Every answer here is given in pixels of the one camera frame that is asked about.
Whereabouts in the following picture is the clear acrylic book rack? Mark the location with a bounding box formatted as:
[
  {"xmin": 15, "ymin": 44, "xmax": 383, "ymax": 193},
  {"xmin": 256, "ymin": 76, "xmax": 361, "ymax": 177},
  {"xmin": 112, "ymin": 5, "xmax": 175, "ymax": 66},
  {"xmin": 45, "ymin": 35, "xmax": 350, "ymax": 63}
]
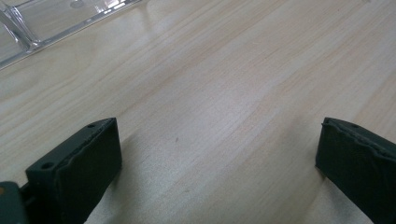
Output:
[{"xmin": 0, "ymin": 0, "xmax": 144, "ymax": 71}]

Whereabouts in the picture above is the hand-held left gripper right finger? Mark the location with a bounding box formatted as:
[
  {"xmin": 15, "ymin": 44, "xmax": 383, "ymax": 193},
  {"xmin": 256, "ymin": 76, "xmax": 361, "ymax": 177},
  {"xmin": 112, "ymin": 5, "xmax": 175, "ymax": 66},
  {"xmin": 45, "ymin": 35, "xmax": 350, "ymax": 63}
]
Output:
[{"xmin": 315, "ymin": 117, "xmax": 396, "ymax": 224}]

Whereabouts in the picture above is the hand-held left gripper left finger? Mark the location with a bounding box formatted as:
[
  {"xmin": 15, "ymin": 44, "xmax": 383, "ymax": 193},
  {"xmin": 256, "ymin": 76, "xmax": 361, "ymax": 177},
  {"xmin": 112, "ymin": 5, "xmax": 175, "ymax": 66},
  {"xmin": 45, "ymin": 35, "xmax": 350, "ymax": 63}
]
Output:
[{"xmin": 20, "ymin": 117, "xmax": 123, "ymax": 224}]

